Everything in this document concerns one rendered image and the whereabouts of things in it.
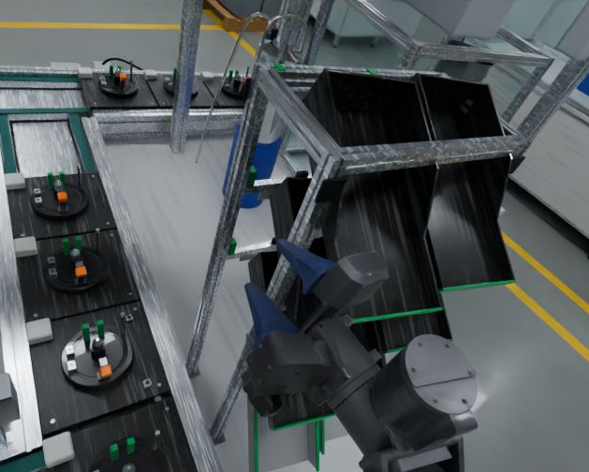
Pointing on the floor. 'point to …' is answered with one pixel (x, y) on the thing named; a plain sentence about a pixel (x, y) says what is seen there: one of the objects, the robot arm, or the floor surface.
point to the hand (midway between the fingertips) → (281, 287)
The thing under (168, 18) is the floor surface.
